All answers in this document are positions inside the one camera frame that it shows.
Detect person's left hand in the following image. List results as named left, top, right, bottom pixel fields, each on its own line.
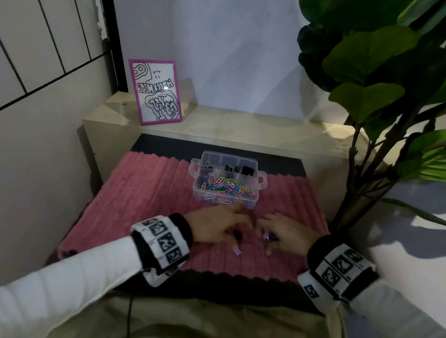
left=180, top=199, right=256, bottom=251

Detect person's right hand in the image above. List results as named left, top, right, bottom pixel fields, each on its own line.
left=253, top=210, right=325, bottom=262

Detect transparent storage box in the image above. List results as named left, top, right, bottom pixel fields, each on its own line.
left=185, top=148, right=270, bottom=213

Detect pile of colourful paper clips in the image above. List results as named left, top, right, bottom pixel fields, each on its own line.
left=194, top=173, right=258, bottom=209

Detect person's left forearm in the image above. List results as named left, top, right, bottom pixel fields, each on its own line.
left=0, top=221, right=147, bottom=338

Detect person's olive trousers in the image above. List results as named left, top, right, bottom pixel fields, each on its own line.
left=45, top=275, right=356, bottom=338

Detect black left wristband with markers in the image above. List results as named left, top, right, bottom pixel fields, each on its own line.
left=126, top=208, right=197, bottom=274

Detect black wristband with markers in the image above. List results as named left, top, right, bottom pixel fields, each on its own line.
left=301, top=232, right=384, bottom=306
left=126, top=208, right=197, bottom=274

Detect black right wristband with markers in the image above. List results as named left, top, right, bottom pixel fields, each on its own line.
left=301, top=232, right=384, bottom=306

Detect pink ribbed mat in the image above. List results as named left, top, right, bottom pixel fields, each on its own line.
left=56, top=144, right=335, bottom=290

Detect beige wooden shelf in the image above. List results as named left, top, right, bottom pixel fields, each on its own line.
left=75, top=88, right=373, bottom=215

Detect pink framed drawing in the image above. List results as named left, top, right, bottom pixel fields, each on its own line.
left=121, top=56, right=190, bottom=131

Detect green leafy plant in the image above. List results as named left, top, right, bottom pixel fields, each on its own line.
left=272, top=0, right=446, bottom=245

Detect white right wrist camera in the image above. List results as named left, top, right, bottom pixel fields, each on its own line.
left=293, top=268, right=345, bottom=317

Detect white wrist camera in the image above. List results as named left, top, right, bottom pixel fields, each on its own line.
left=140, top=260, right=180, bottom=291
left=293, top=268, right=345, bottom=317

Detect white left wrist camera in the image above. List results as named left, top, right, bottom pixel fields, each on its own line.
left=140, top=260, right=180, bottom=291

